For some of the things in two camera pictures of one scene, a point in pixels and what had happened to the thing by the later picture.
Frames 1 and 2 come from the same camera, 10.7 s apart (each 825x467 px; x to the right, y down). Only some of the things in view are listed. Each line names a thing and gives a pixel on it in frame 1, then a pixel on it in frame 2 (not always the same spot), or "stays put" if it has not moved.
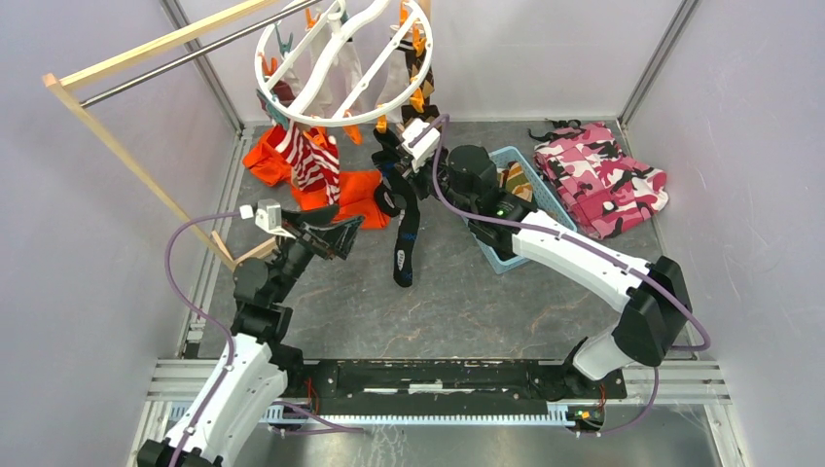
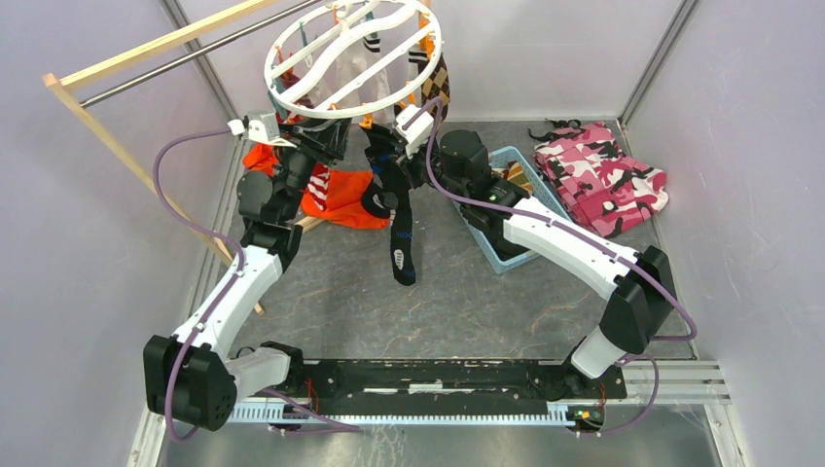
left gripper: x=337 y=239 → x=311 y=135
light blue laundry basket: x=548 y=208 stays put
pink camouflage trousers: x=601 y=190 stays put
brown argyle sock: x=419 y=109 → x=439 y=86
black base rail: x=457 y=383 stays put
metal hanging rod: x=88 y=101 stays put
